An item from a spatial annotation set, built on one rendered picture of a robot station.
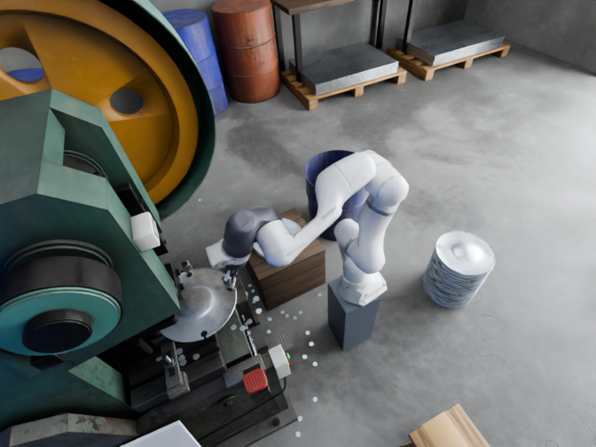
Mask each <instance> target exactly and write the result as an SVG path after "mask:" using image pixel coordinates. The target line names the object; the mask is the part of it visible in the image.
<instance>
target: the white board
mask: <svg viewBox="0 0 596 447"><path fill-rule="evenodd" d="M120 447H201V446H200V445H199V444H198V442H197V441H196V440H195V439H194V437H193V436H192V435H191V434H190V432H189V431H188V430H187V429H186V428H185V426H184V425H183V424H182V423H181V421H180V420H179V421H176V422H174V423H172V424H170V425H167V426H166V427H162V428H160V429H158V430H156V431H153V432H152V433H150V434H148V435H144V436H142V437H140V438H138V439H136V440H134V441H132V442H129V443H126V444H124V445H122V446H120Z"/></svg>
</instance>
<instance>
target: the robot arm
mask: <svg viewBox="0 0 596 447"><path fill-rule="evenodd" d="M362 188H365V190H366V191H368V192H369V193H370V194H369V195H368V197H367V199H366V201H365V204H364V205H363V206H362V208H361V210H360V212H359V214H358V218H357V222H358V224H357V223H356V222H354V221H353V220H352V219H343V220H342V221H340V222H338V223H337V225H336V226H335V228H334V232H333V233H334V235H335V238H336V239H337V242H338V245H339V249H340V252H341V259H342V262H343V265H342V271H341V282H340V284H339V289H338V292H339V294H340V295H341V297H342V299H343V300H345V301H347V302H350V303H355V304H357V305H360V306H362V307H364V306H365V305H366V304H367V303H369V302H370V301H372V300H373V299H375V298H376V297H378V296H379V295H380V294H382V293H384V292H385V291H387V285H386V281H385V280H384V278H383V277H382V276H381V274H380V273H379V272H378V271H380V270H381V268H382V266H383V265H384V263H385V256H384V253H383V239H384V234H385V230H386V228H387V227H388V224H389V222H390V220H391V218H392V217H393V215H394V214H395V212H396V209H397V207H398V206H399V203H400V202H401V201H402V200H404V199H405V197H406V195H407V193H408V189H409V185H408V184H407V182H406V181H405V179H404V178H403V177H402V176H401V175H400V174H399V173H398V172H397V171H396V170H395V169H394V168H393V167H392V165H391V164H390V163H389V162H388V161H387V160H385V159H384V158H382V157H381V156H379V155H378V154H377V153H376V152H374V151H371V150H366V151H363V152H360V153H353V154H351V155H350V156H347V157H345V158H343V159H341V160H339V161H336V162H335V163H334V164H332V165H331V166H329V167H328V168H326V169H325V170H323V171H322V172H321V173H319V175H318V177H317V180H316V184H315V193H316V197H317V202H318V211H317V215H316V217H315V218H314V219H312V220H311V221H310V222H309V223H308V224H306V225H305V226H304V227H303V228H302V229H301V230H300V231H298V232H297V233H296V234H295V235H293V234H292V233H291V232H290V231H289V229H288V228H287V226H286V224H285V223H284V221H283V220H282V219H281V217H280V216H279V214H278V212H277V211H276V209H275V208H270V207H260V208H253V209H251V210H250V211H249V210H246V209H240V210H237V211H235V212H234V213H232V214H231V216H230V217H229V219H228V221H227V222H226V224H225V229H224V235H223V239H221V240H220V241H218V242H217V243H215V244H213V245H211V246H209V247H206V253H207V258H208V261H209V263H210V265H211V267H212V268H216V267H220V266H226V273H227V274H226V275H224V276H223V277H222V281H223V283H224V284H225V286H227V287H229V288H231V289H233V288H234V286H235V281H236V278H237V277H238V276H239V274H237V273H238V271H239V269H241V268H242V267H244V266H245V264H246V263H247V260H248V258H249V256H250V255H251V251H252V250H253V247H254V243H256V242H257V243H258V245H259V247H260V249H261V250H262V251H263V254H264V257H265V259H266V261H267V263H268V264H270V265H272V266H275V267H279V268H280V267H284V266H287V265H288V264H289V263H290V262H292V261H293V260H294V258H295V257H296V256H297V255H298V254H300V253H301V251H302V250H303V249H304V248H305V247H306V246H308V245H309V244H310V243H311V242H312V241H313V240H314V239H315V238H317V237H318V236H319V235H320V234H321V233H322V232H323V231H325V230H326V229H327V228H328V227H329V226H330V225H331V224H333V223H334V222H335V221H336V219H337V218H338V217H339V216H340V215H341V212H342V210H341V208H342V206H343V204H344V202H345V201H346V200H347V199H348V198H349V197H350V196H352V195H353V194H355V193H356V192H358V191H359V190H361V189H362ZM235 277H236V278H235Z"/></svg>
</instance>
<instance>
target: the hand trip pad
mask: <svg viewBox="0 0 596 447"><path fill-rule="evenodd" d="M242 381H243V385H244V388H245V390H246V392H247V393H248V394H249V395H252V394H254V393H256V392H258V391H260V390H262V389H264V388H266V387H267V385H268V381H267V378H266V375H265V373H264V370H263V369H261V368H258V369H256V370H254V371H252V372H249V373H247V374H245V375H244V376H243V379H242Z"/></svg>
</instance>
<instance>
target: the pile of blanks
mask: <svg viewBox="0 0 596 447"><path fill-rule="evenodd" d="M436 247H438V246H437V245H435V248H434V250H433V253H432V255H431V258H430V261H429V263H428V266H427V269H426V271H425V274H424V277H423V279H422V285H423V288H424V291H425V293H426V294H427V295H429V298H430V299H431V300H432V301H433V302H435V303H437V304H439V305H441V306H443V307H446V308H451V309H456V308H461V307H464V306H466V305H467V304H469V303H470V302H471V300H472V299H473V297H474V295H475V294H476V292H477V291H478V289H479V288H480V286H481V285H482V283H483V282H484V280H485V279H486V278H487V276H488V274H489V273H490V271H491V270H492V269H493V267H494V266H493V267H492V269H491V270H490V271H488V272H486V273H484V274H482V275H477V276H469V275H465V273H463V274H460V273H457V272H456V271H453V270H451V269H450V268H448V267H447V266H446V265H445V264H444V263H443V262H442V261H441V260H440V258H439V257H438V255H437V252H436Z"/></svg>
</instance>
